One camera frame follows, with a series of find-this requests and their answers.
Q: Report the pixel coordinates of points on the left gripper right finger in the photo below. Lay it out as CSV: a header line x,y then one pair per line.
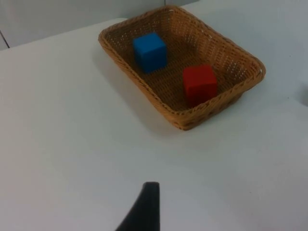
x,y
305,97

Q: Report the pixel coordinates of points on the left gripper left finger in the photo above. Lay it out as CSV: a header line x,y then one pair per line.
x,y
144,211

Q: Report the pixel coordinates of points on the red cube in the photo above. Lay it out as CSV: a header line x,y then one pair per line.
x,y
199,83

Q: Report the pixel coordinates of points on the blue cube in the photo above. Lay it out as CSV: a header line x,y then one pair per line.
x,y
149,52

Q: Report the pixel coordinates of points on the brown wicker basket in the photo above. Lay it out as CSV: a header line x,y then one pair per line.
x,y
183,69

